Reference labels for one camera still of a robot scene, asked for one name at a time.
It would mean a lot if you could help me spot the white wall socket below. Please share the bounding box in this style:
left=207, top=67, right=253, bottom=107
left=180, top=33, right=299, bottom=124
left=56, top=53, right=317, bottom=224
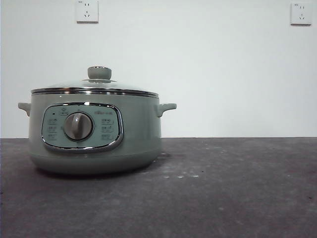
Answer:
left=290, top=2, right=313, bottom=26
left=76, top=0, right=99, bottom=24

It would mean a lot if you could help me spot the pale green electric cooking pot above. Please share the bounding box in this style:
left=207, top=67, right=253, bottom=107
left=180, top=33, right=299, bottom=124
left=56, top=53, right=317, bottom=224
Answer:
left=17, top=93, right=178, bottom=176

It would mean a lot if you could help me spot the glass lid with green knob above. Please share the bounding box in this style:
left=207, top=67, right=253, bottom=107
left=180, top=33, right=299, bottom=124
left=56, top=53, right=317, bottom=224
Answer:
left=31, top=65, right=159, bottom=97

